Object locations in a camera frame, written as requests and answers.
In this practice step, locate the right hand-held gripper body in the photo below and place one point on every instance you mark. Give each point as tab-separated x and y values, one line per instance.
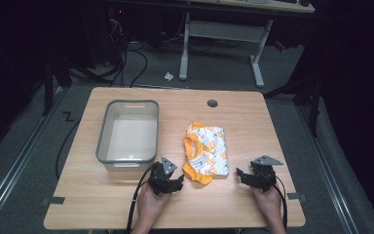
264	174

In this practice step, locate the orange and white patterned garment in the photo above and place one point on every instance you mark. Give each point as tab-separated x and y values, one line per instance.
207	151

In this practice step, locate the person's right hand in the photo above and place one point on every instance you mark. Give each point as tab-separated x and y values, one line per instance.
269	203

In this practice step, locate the person's left hand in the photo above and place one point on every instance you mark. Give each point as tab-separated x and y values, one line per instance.
151	204

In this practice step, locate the black tape strip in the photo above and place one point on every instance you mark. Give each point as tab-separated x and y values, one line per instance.
296	196
55	200

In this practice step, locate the white bin with grey rim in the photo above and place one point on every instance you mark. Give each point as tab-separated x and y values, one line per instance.
131	136

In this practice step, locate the black metal stand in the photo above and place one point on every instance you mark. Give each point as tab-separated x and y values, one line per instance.
308	97
48	87

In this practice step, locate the crumpled white paper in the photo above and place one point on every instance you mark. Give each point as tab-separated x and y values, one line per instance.
168	76

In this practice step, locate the white-legged desk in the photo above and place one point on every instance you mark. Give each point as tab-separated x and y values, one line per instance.
227	32

